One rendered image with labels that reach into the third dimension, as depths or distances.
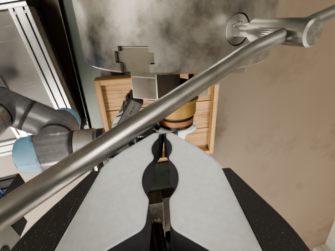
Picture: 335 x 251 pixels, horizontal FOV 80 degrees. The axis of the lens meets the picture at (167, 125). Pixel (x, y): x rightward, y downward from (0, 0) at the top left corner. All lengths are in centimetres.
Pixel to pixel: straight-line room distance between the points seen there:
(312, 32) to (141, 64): 17
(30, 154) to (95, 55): 24
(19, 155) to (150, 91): 28
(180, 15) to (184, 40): 2
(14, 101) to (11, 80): 89
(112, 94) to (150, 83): 34
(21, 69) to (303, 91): 215
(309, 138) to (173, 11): 243
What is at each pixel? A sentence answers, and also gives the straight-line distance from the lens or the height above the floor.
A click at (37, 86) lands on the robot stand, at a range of 139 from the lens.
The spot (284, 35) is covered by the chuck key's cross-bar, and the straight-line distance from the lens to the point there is 20.
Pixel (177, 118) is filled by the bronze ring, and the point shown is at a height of 112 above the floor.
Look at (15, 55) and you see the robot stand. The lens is 138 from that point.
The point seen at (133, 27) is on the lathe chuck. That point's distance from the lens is 25.
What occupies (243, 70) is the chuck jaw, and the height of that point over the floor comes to 110.
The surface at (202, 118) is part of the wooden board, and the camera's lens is 69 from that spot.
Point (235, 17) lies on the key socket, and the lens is 26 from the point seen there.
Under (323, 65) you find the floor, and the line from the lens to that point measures 226.
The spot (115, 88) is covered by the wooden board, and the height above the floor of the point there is 89.
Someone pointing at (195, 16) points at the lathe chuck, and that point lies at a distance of 24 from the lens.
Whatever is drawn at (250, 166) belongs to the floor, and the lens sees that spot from 232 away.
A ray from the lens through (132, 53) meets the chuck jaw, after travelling 26.
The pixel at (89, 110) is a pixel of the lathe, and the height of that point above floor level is 54.
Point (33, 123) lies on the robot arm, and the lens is 53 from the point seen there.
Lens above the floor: 146
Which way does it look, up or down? 60 degrees down
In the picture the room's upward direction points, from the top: 156 degrees clockwise
